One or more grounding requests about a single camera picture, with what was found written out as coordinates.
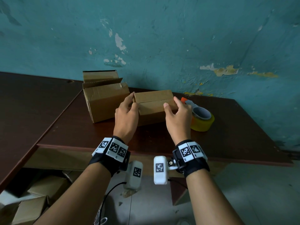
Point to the person's left hand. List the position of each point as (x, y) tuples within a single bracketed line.
[(126, 119)]

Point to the large brown cardboard box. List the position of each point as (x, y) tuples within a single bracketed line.
[(105, 107)]

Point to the dark brown wooden desk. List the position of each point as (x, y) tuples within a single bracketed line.
[(30, 110)]

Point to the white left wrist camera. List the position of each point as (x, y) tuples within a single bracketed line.
[(133, 180)]

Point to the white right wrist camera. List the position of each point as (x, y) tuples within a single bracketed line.
[(160, 175)]

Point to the yellowish clear tape roll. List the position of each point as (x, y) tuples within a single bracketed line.
[(201, 125)]

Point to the person's right forearm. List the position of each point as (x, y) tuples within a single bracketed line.
[(208, 201)]

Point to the person's left forearm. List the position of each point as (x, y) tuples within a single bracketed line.
[(79, 199)]

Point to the dark brown wooden table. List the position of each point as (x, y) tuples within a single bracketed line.
[(58, 159)]

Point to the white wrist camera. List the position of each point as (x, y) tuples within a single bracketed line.
[(133, 180), (160, 175)]

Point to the small brown cardboard box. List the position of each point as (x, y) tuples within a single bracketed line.
[(152, 107)]

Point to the orange tape dispenser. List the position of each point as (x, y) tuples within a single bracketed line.
[(201, 112)]

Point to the white left shoe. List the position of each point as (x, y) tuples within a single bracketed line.
[(102, 219)]

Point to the crumpled clear plastic scrap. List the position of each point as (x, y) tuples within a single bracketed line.
[(129, 194)]

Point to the person's right hand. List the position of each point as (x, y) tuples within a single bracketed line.
[(180, 124)]

